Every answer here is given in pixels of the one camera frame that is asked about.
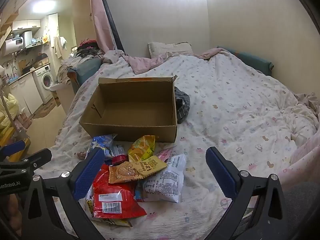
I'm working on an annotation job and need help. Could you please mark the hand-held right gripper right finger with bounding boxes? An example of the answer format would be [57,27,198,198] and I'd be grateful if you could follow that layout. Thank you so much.
[205,146,297,240]

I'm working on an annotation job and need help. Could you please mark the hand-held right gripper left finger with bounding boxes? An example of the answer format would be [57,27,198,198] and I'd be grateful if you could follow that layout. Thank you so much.
[21,148,108,240]

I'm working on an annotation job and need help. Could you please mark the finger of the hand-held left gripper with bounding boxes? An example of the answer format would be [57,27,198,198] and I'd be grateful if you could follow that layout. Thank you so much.
[0,149,52,175]
[0,141,26,159]

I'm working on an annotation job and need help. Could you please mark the blue snack packet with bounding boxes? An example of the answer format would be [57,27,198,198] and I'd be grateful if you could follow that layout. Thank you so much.
[85,134,125,165]

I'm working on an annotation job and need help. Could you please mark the orange peanut snack packet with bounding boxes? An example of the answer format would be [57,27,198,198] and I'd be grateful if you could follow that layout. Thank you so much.
[108,155,167,184]

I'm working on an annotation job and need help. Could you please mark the yellow snack packet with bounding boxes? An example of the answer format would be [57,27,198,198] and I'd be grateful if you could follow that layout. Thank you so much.
[127,135,156,163]

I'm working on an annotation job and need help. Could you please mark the pink snack packet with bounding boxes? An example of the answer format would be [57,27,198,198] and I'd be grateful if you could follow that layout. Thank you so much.
[156,145,178,162]

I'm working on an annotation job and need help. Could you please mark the pale yellow garment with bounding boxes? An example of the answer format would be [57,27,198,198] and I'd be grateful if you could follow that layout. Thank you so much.
[0,94,19,130]

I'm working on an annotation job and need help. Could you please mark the brown floor mat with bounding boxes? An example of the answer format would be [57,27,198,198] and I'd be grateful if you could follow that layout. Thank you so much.
[32,102,57,119]

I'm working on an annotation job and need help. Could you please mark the white base cabinets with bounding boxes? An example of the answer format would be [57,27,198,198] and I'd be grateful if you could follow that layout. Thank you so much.
[9,74,44,115]

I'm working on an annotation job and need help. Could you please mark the white printed blanket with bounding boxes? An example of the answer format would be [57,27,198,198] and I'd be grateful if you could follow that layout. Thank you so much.
[54,51,320,233]

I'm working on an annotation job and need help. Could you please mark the small brown cardboard box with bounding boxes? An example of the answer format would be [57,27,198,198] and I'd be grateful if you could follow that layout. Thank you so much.
[52,91,62,107]

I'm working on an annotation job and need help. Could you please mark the white washing machine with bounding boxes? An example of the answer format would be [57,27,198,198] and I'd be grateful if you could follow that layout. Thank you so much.
[32,64,54,104]

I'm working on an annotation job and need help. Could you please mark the dark striped cloth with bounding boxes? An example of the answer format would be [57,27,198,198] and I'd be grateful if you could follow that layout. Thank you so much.
[174,86,191,124]

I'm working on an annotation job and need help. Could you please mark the pink blanket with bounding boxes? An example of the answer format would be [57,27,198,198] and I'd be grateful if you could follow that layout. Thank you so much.
[290,144,320,180]

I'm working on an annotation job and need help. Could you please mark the dark grey cloth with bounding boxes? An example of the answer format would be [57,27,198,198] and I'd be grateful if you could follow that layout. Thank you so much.
[284,187,319,233]

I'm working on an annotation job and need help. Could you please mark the brown cardboard carton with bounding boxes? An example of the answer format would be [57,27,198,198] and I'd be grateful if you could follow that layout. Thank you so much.
[34,53,50,69]

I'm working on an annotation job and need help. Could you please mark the beige clothes heap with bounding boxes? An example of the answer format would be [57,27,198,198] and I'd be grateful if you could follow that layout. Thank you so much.
[57,55,83,85]

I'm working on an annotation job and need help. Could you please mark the teal padded chair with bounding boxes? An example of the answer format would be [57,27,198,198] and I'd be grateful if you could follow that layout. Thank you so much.
[67,57,103,93]

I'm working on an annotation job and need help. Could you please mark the white water heater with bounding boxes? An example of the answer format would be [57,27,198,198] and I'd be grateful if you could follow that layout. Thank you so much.
[0,30,34,55]

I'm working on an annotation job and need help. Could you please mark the plaid cloth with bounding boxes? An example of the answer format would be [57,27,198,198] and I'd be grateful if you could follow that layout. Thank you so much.
[295,91,319,117]

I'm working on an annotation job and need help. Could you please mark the hanging white towel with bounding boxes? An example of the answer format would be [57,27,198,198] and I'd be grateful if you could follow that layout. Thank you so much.
[54,36,68,59]

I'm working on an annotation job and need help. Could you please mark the teal cushion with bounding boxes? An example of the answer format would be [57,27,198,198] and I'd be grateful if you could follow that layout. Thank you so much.
[216,46,274,77]

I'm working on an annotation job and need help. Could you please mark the dark clothes pile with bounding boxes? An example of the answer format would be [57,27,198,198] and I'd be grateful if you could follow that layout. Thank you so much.
[75,39,105,58]

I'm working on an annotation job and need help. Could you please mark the pink quilt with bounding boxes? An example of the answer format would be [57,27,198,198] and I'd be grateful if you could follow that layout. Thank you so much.
[122,47,230,75]

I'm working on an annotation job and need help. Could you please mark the white pillow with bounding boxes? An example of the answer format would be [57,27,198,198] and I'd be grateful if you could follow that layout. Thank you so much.
[148,42,193,58]

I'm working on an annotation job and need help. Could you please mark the pink curtain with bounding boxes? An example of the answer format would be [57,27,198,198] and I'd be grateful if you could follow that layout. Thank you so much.
[90,0,117,53]

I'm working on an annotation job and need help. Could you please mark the yellow wooden frame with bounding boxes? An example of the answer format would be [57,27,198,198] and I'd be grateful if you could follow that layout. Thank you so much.
[0,126,16,147]

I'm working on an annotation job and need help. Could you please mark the white wall cabinet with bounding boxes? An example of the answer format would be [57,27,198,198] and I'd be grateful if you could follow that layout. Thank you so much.
[12,19,41,32]

